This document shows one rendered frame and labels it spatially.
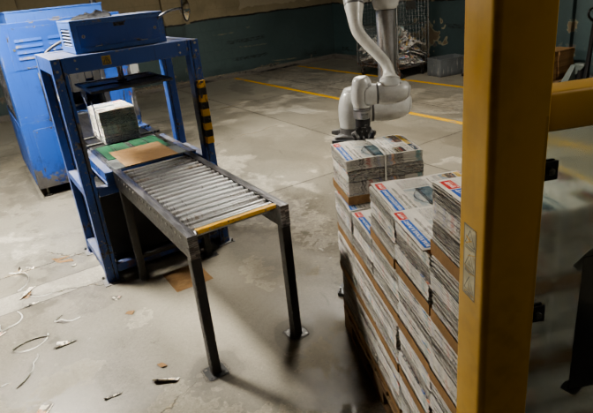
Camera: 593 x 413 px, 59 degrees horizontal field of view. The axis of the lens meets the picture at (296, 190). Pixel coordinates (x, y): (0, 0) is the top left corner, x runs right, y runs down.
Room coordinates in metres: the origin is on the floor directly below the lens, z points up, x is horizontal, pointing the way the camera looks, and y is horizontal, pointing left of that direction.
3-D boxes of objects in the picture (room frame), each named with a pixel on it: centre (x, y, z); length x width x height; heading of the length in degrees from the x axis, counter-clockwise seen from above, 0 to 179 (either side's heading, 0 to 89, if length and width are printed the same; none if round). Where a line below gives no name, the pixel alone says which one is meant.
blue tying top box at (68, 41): (3.74, 1.14, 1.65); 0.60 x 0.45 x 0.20; 121
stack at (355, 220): (1.93, -0.47, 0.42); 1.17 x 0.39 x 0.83; 8
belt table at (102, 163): (3.74, 1.14, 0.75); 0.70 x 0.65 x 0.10; 31
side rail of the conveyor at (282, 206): (2.99, 0.41, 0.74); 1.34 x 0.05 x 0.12; 31
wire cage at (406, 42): (10.34, -2.12, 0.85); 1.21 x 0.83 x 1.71; 31
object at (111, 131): (4.24, 1.43, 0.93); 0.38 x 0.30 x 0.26; 31
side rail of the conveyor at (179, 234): (2.74, 0.84, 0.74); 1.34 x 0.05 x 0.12; 31
